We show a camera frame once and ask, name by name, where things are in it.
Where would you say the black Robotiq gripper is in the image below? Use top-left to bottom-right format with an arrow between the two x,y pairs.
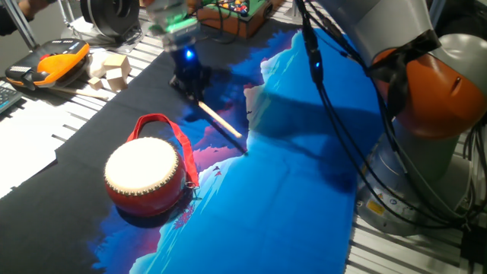
169,45 -> 212,102

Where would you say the light wooden drumstick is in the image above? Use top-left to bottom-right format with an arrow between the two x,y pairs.
48,85 -> 110,101
196,100 -> 244,139

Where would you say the person's forearm black sleeve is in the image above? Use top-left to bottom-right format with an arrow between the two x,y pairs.
0,8 -> 24,37

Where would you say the person's hand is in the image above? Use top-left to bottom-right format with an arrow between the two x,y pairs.
18,0 -> 51,21

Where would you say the medium wooden block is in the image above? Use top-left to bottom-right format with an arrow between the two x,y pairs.
105,67 -> 129,92

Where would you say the large wooden cube block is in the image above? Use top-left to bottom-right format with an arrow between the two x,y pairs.
102,53 -> 132,77

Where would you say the miniature pool table toy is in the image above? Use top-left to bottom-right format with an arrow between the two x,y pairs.
196,0 -> 274,40

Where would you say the white rounded object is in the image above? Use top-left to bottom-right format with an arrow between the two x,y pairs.
85,49 -> 111,80

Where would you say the black round reel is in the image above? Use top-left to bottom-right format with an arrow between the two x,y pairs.
78,0 -> 142,39

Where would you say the orange black teach pendant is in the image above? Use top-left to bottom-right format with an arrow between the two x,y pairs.
5,38 -> 92,91

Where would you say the blue black printed cloth mat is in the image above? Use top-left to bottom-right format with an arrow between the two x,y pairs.
0,18 -> 385,274

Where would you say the aluminium profile pole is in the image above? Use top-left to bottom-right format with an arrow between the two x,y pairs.
0,0 -> 40,51

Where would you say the dark keyboard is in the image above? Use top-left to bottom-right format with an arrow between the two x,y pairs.
0,84 -> 24,114

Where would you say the black ribbon tie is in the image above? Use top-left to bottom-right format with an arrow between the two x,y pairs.
364,29 -> 442,117

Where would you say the grey metal base plate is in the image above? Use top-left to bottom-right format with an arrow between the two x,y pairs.
70,17 -> 155,54

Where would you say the red drum with red strap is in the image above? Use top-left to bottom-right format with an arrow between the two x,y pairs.
103,113 -> 201,218

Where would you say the silver metal bracket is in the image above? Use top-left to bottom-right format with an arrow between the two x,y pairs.
283,0 -> 305,20

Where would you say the thick black cable with plug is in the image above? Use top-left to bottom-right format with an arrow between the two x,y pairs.
294,0 -> 469,231

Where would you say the thin black cable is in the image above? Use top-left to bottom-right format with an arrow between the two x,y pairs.
307,0 -> 467,225

